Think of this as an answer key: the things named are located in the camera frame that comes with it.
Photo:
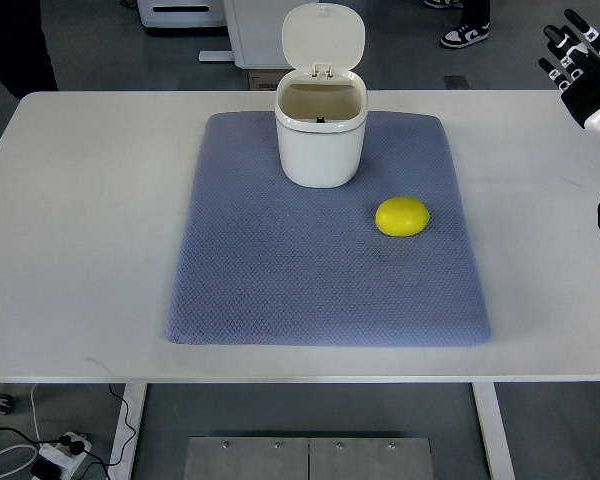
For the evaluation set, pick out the white table leg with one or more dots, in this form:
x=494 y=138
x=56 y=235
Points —
x=126 y=437
x=492 y=430

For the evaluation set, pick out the black and white sneaker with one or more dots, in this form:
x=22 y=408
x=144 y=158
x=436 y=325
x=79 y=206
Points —
x=465 y=36

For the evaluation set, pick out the metal floor plate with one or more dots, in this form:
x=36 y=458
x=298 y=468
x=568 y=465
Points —
x=308 y=458

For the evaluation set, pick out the white appliance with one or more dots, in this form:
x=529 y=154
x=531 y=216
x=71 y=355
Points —
x=181 y=14

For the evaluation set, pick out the left white table leg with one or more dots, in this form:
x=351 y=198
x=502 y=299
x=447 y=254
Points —
x=126 y=437

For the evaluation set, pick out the white power strip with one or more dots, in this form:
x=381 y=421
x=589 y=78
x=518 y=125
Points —
x=62 y=459

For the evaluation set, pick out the blue textured mat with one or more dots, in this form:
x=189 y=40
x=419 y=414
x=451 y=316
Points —
x=264 y=261

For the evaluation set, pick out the yellow lemon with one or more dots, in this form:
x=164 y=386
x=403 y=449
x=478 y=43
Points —
x=401 y=216

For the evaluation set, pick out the person dark trousers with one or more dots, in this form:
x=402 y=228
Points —
x=25 y=64

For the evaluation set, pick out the right white table leg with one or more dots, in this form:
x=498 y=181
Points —
x=492 y=430

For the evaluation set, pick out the cardboard box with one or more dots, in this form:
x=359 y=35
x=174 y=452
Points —
x=265 y=79

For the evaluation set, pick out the white trash bin with lid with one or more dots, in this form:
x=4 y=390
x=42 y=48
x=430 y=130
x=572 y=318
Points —
x=321 y=104

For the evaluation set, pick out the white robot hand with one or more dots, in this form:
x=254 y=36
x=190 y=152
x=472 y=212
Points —
x=582 y=95

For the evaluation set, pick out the white cabinet base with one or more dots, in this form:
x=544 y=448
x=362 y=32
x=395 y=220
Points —
x=255 y=34

